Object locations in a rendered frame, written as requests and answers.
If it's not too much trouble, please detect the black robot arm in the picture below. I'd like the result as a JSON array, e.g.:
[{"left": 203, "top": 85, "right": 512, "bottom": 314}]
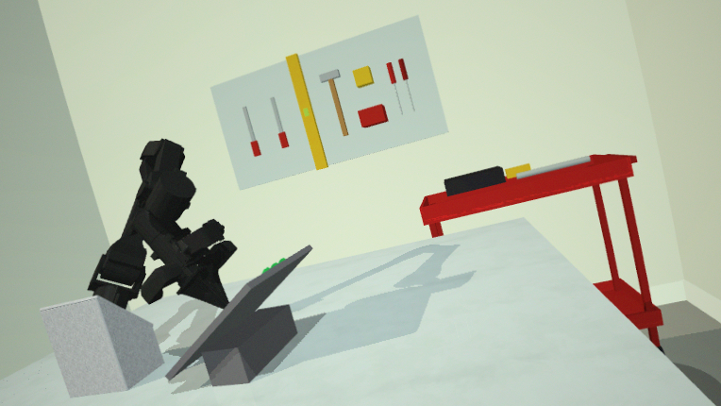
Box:
[{"left": 87, "top": 138, "right": 225, "bottom": 309}]

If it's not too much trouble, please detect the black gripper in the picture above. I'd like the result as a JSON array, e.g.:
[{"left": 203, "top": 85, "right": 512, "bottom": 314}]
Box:
[{"left": 140, "top": 226, "right": 238, "bottom": 309}]

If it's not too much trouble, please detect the grey switch panel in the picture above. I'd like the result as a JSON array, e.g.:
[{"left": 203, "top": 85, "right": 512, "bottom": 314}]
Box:
[{"left": 165, "top": 245, "right": 313, "bottom": 386}]

